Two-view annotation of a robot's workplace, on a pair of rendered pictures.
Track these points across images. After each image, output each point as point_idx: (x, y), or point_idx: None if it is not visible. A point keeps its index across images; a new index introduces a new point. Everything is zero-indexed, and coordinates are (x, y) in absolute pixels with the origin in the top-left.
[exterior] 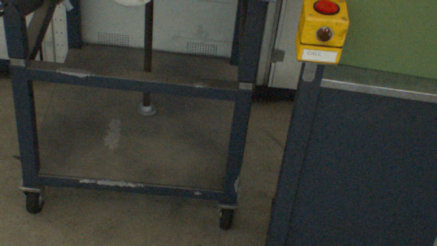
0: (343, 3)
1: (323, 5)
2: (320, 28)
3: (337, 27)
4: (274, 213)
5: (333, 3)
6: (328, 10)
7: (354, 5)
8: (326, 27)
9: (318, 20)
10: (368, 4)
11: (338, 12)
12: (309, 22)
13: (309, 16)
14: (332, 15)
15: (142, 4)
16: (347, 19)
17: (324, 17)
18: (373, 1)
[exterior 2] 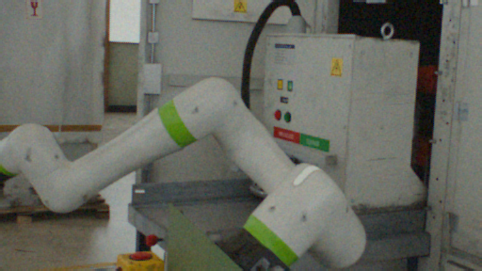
0: (156, 260)
1: (138, 253)
2: (119, 265)
3: (124, 267)
4: None
5: (146, 255)
6: (133, 255)
7: (169, 269)
8: (120, 265)
9: (120, 258)
10: (172, 270)
11: (137, 260)
12: (117, 259)
13: (120, 254)
14: (131, 259)
15: (52, 208)
16: (133, 264)
17: (124, 258)
18: (173, 267)
